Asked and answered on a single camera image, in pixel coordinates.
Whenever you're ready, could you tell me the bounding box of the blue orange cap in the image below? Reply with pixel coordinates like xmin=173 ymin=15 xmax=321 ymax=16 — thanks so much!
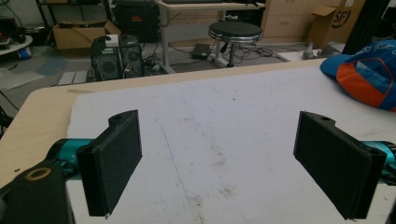
xmin=319 ymin=39 xmax=396 ymax=112

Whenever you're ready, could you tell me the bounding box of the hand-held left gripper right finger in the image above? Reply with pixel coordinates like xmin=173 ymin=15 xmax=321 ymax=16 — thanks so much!
xmin=292 ymin=110 xmax=388 ymax=220

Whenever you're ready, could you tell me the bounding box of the grey-legged wooden-top desk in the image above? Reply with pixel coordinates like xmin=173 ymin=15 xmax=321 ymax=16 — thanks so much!
xmin=155 ymin=0 xmax=265 ymax=75

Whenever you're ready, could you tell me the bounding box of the black hard case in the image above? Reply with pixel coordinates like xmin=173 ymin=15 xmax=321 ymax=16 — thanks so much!
xmin=111 ymin=1 xmax=162 ymax=44

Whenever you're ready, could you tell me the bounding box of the blue white round object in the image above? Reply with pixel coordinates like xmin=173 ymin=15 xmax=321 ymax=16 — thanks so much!
xmin=17 ymin=46 xmax=33 ymax=61

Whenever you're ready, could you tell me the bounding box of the black metal stand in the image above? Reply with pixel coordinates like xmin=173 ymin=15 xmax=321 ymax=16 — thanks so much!
xmin=341 ymin=0 xmax=390 ymax=56

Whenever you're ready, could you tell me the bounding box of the grey flat floor panel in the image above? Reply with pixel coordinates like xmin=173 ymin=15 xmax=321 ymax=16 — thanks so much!
xmin=57 ymin=70 xmax=89 ymax=87

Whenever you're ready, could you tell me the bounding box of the grey small floor device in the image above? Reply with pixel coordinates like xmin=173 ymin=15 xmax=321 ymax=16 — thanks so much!
xmin=302 ymin=41 xmax=322 ymax=61

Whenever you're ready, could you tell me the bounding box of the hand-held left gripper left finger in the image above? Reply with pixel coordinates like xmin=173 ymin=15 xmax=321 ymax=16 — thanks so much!
xmin=76 ymin=109 xmax=143 ymax=217

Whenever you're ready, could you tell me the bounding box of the round white side table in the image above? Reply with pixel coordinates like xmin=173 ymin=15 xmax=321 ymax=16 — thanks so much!
xmin=0 ymin=35 xmax=34 ymax=57

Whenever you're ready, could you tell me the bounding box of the printed tall cardboard box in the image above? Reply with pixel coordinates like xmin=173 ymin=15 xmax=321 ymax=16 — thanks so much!
xmin=307 ymin=0 xmax=367 ymax=49

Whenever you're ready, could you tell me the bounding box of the small white box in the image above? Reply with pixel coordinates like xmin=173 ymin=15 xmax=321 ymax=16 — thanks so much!
xmin=105 ymin=34 xmax=120 ymax=49

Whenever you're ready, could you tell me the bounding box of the open brown cardboard box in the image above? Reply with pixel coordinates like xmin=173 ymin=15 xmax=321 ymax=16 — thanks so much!
xmin=51 ymin=20 xmax=121 ymax=50

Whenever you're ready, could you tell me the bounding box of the black computer tower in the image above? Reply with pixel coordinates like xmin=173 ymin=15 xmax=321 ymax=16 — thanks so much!
xmin=119 ymin=35 xmax=145 ymax=78
xmin=91 ymin=35 xmax=121 ymax=82

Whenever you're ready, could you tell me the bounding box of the tangle of black cables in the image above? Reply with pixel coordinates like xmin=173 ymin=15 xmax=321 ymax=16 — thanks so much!
xmin=232 ymin=42 xmax=283 ymax=63

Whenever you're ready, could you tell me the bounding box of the black red device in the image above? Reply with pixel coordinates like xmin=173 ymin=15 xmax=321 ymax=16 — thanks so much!
xmin=0 ymin=16 xmax=27 ymax=45

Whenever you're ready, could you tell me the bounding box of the black metal shelf rack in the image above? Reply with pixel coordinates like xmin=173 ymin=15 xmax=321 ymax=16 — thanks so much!
xmin=35 ymin=0 xmax=114 ymax=31

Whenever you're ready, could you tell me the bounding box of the round black chrome stool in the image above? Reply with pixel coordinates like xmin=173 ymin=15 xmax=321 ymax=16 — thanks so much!
xmin=208 ymin=21 xmax=264 ymax=68

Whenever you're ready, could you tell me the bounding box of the black power adapter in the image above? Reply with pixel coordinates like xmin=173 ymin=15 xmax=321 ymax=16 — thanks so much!
xmin=191 ymin=43 xmax=212 ymax=61

